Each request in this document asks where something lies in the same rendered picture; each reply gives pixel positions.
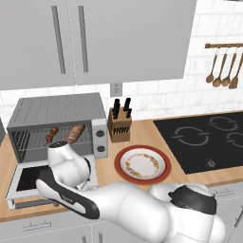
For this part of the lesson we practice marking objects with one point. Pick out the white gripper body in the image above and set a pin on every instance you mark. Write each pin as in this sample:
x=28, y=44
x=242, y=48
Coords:
x=89, y=185

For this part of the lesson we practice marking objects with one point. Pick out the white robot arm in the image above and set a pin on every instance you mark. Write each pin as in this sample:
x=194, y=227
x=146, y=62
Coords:
x=133, y=209

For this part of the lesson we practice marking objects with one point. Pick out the grey toaster oven knob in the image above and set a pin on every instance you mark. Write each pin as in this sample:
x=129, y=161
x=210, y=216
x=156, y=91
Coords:
x=101, y=148
x=100, y=133

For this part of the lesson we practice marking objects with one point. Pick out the brown baguette bread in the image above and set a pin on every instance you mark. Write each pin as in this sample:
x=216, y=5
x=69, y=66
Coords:
x=76, y=133

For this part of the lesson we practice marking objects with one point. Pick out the kebab skewer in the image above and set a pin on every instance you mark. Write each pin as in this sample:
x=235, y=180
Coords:
x=52, y=134

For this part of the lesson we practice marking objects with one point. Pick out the toaster oven glass door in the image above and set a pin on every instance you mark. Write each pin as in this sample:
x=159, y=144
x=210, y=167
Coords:
x=19, y=177

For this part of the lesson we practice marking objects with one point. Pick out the metal toaster oven rack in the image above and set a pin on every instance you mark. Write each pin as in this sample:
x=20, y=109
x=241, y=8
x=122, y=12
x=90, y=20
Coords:
x=34, y=139

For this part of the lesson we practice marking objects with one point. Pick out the grey toaster oven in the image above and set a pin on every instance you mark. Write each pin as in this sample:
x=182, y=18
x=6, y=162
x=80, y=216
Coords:
x=57, y=110

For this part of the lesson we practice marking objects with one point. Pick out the grey base cupboard door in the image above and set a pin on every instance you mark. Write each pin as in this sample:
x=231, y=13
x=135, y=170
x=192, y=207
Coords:
x=232, y=232

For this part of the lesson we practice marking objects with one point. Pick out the red rimmed patterned plate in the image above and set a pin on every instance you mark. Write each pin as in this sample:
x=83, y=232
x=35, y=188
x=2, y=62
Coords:
x=143, y=164

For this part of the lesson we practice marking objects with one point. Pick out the wooden knife block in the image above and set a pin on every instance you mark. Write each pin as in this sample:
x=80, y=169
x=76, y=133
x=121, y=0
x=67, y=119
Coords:
x=119, y=129

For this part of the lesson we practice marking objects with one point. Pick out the black hob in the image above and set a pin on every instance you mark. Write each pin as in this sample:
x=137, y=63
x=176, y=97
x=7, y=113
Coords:
x=202, y=142

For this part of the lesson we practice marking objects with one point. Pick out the grey narrow drawer front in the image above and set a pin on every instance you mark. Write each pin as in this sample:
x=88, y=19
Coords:
x=228, y=190

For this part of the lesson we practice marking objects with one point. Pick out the wooden spoon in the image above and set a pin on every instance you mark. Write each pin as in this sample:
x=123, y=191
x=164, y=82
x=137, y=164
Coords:
x=210, y=76
x=217, y=80
x=226, y=79

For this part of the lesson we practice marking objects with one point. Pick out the wooden spatula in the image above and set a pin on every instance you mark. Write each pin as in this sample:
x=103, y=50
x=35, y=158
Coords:
x=234, y=80

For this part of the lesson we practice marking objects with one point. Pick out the grey wall socket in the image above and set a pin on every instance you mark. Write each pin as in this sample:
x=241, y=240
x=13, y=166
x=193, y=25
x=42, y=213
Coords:
x=116, y=89

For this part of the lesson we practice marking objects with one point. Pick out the wide grey wall cupboard door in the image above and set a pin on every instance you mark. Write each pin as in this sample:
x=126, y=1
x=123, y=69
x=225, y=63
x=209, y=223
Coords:
x=136, y=38

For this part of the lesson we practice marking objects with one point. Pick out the wooden utensil rail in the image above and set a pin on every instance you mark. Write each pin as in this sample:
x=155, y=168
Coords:
x=221, y=45

